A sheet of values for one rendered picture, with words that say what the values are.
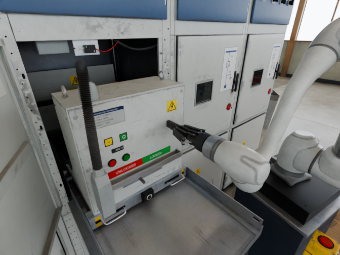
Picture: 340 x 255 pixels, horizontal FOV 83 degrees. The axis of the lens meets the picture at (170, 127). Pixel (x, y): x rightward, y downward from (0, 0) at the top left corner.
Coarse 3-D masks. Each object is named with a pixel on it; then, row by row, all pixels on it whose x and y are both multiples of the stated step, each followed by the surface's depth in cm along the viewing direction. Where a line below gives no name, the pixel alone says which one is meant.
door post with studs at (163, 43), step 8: (168, 0) 91; (168, 8) 92; (168, 16) 94; (168, 24) 95; (168, 32) 97; (160, 40) 96; (168, 40) 99; (160, 48) 98; (168, 48) 100; (160, 56) 99; (168, 56) 102; (160, 64) 101; (168, 64) 104; (168, 72) 106
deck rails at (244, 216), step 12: (192, 180) 107; (204, 180) 99; (72, 192) 91; (204, 192) 99; (216, 192) 95; (84, 204) 92; (216, 204) 92; (228, 204) 90; (240, 204) 84; (84, 216) 79; (240, 216) 86; (252, 216) 81; (96, 228) 81; (252, 228) 81; (96, 240) 70; (108, 252) 72
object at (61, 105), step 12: (108, 84) 84; (120, 84) 84; (132, 84) 84; (144, 84) 84; (156, 84) 84; (168, 84) 84; (180, 84) 83; (60, 96) 69; (72, 96) 69; (108, 96) 69; (120, 96) 67; (60, 108) 65; (72, 108) 58; (60, 120) 73; (72, 132) 61; (72, 144) 67; (72, 156) 76; (72, 168) 89; (84, 180) 70; (84, 192) 79
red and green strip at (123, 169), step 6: (162, 150) 91; (168, 150) 94; (150, 156) 87; (156, 156) 90; (132, 162) 81; (138, 162) 83; (144, 162) 86; (120, 168) 78; (126, 168) 80; (132, 168) 82; (108, 174) 75; (114, 174) 77; (120, 174) 79
